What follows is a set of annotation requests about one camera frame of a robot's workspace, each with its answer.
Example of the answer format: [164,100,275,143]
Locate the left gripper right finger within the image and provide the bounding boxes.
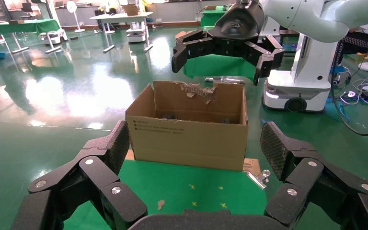
[260,121,368,230]

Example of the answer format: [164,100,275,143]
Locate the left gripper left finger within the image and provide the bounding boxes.
[11,120,148,230]

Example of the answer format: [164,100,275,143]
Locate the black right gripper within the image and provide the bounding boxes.
[171,1,286,86]

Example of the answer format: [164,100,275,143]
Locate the large open cardboard carton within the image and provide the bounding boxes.
[125,80,249,172]

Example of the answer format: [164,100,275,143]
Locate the cardboard box on table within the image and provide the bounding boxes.
[122,3,140,16]

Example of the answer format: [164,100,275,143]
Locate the green covered table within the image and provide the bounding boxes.
[0,19,61,55]
[200,5,234,28]

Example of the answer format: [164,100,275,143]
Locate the silver binder clip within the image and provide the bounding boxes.
[247,169,271,190]

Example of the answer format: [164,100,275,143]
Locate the white wheeled robot chassis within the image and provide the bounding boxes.
[262,32,340,114]

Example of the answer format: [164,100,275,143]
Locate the green table cloth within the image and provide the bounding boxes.
[62,159,269,230]

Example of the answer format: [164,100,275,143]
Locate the white machine under table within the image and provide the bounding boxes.
[126,21,149,44]

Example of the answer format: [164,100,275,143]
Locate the white long table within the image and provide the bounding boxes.
[90,11,154,54]

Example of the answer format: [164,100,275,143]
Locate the seated person in white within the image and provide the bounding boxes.
[339,22,368,56]

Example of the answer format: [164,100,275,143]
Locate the white low mobile robot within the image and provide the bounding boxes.
[40,28,68,45]

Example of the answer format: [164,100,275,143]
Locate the white standing fan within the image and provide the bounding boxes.
[66,0,86,34]

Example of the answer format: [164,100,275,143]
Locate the white pipe frame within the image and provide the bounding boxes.
[204,77,245,85]

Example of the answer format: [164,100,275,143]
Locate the black hanging cable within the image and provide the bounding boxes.
[330,41,368,137]

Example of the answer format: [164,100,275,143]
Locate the white and blue cables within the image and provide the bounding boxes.
[339,79,367,105]

